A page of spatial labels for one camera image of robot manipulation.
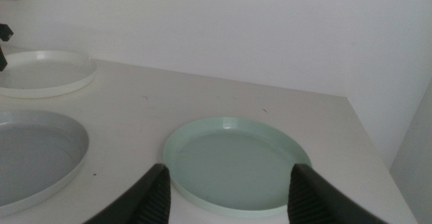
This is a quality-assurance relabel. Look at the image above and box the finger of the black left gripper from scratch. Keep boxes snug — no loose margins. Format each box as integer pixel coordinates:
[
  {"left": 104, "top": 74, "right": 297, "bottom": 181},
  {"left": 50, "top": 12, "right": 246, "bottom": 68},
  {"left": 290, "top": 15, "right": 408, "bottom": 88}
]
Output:
[
  {"left": 0, "top": 45, "right": 9, "bottom": 72},
  {"left": 0, "top": 23, "right": 15, "bottom": 43}
]

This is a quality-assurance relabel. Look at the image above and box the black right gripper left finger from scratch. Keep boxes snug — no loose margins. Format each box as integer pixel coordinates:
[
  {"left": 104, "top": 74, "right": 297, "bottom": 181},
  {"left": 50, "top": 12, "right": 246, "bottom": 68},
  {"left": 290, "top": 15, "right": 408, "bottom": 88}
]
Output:
[{"left": 82, "top": 163, "right": 171, "bottom": 224}]

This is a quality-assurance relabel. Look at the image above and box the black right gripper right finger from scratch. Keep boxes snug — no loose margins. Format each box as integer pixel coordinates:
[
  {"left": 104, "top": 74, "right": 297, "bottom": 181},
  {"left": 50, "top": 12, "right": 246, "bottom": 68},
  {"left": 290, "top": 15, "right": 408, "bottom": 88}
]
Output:
[{"left": 287, "top": 163, "right": 389, "bottom": 224}]

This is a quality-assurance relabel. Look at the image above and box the white shallow bowl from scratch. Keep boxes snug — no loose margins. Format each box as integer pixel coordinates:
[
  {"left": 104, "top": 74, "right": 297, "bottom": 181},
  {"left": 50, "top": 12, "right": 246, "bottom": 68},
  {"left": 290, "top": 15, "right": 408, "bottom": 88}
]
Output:
[{"left": 0, "top": 50, "right": 98, "bottom": 99}]

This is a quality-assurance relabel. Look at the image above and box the grey shallow bowl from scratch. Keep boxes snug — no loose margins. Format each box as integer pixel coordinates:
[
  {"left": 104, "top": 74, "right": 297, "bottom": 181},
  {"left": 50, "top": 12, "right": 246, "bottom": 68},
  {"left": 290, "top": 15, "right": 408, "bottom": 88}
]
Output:
[{"left": 0, "top": 109, "right": 90, "bottom": 218}]

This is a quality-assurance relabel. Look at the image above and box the pale green shallow bowl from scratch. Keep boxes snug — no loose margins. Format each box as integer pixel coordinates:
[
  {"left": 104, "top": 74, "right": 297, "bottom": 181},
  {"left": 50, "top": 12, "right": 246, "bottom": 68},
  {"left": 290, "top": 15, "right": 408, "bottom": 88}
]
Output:
[{"left": 163, "top": 116, "right": 312, "bottom": 219}]

